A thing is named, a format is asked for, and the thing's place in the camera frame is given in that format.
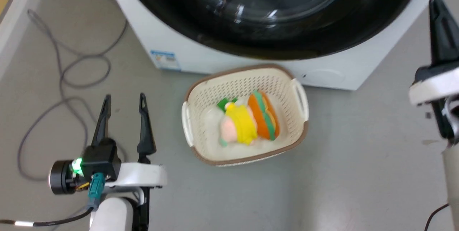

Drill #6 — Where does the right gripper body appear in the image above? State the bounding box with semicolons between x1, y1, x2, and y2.
408;64;459;142

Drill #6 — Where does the cream plastic laundry basket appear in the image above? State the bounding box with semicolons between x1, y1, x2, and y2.
181;64;309;167

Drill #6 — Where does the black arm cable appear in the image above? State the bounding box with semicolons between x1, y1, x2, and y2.
0;173;106;227
425;203;450;231

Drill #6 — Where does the grey floor cable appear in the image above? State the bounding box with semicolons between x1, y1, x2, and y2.
17;0;129;182

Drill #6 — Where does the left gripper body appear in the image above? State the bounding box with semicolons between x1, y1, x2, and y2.
49;138;168;195

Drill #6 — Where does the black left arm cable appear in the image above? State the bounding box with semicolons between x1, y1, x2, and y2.
0;173;106;227

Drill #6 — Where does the black round washing machine door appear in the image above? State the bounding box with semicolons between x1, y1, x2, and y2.
121;0;424;61

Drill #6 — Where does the orange green burger plush toy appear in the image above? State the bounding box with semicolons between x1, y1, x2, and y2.
247;90;280;141

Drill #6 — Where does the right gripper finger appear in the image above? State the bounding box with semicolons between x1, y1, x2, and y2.
429;0;459;69

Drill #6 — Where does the yellow pink plush doll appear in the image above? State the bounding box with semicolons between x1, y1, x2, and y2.
216;97;259;147

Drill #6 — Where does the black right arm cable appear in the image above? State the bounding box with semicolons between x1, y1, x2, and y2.
425;203;450;231

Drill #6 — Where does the blue energy label sticker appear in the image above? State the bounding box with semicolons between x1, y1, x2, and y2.
150;49;181;71

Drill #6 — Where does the white washing machine body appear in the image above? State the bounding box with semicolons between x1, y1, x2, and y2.
101;0;454;91

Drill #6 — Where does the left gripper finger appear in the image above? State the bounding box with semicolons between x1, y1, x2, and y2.
91;94;113;148
137;93;157;164

